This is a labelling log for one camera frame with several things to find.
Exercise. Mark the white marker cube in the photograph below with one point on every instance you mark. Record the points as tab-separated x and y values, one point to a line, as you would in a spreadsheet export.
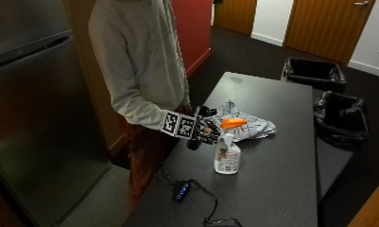
178	124

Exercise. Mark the spray bottle with orange trigger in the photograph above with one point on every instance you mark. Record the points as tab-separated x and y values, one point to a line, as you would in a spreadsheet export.
226	151

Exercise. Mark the white checked cloth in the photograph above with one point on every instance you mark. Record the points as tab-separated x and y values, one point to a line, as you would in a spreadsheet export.
248	124

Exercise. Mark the black hub with blue lights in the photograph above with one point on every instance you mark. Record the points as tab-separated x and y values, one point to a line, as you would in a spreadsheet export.
181	191

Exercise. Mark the the person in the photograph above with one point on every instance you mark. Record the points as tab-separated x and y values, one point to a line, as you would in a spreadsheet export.
134	63

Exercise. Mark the black bin with liner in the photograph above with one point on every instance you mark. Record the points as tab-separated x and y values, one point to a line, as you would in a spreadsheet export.
340	118
313	73

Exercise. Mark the black device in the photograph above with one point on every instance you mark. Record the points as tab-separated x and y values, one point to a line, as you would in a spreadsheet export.
222	223

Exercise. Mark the stainless steel refrigerator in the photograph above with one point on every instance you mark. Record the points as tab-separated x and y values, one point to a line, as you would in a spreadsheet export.
33	110

